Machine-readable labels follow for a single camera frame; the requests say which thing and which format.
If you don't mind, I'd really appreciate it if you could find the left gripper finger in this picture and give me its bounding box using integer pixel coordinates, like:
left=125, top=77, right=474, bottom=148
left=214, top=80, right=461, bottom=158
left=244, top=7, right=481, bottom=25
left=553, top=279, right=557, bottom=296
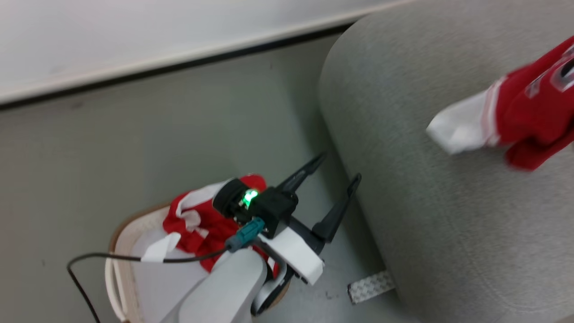
left=312, top=174, right=362, bottom=244
left=275, top=152, right=327, bottom=195

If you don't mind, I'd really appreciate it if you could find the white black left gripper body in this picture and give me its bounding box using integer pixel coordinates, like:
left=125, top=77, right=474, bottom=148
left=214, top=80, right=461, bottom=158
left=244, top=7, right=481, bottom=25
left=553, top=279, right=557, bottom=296
left=259, top=217, right=326, bottom=286

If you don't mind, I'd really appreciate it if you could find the red white jersey with print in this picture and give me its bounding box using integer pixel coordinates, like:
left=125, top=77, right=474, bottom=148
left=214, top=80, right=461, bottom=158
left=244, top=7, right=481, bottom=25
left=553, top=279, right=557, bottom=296
left=425, top=36, right=574, bottom=172

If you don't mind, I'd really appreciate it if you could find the grey fabric sofa seat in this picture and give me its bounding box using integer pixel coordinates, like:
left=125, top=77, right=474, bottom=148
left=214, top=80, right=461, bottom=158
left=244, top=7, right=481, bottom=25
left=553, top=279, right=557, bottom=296
left=317, top=0, right=574, bottom=323

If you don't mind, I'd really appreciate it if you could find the white laundry basket wooden rim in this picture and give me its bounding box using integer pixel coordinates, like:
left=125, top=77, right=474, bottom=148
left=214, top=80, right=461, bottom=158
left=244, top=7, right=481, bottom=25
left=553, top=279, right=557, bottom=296
left=104, top=203, right=292, bottom=323

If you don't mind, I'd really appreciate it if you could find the silver patterned tape strip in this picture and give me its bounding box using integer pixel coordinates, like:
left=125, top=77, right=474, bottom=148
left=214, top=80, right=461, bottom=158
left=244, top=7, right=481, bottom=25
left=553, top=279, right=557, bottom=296
left=347, top=270, right=396, bottom=305

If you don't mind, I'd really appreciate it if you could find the red and white garment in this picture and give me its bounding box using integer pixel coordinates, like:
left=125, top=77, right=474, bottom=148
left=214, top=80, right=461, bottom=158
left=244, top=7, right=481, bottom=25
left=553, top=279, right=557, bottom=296
left=141, top=174, right=281, bottom=275

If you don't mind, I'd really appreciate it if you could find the teal cable connector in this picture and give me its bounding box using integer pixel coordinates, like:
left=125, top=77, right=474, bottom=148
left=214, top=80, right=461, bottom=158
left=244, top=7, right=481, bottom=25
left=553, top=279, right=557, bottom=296
left=225, top=218, right=266, bottom=253

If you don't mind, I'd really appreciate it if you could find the thin black cable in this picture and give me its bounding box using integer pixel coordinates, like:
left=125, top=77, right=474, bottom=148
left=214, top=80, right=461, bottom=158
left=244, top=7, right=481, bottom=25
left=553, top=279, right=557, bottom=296
left=67, top=248, right=230, bottom=323

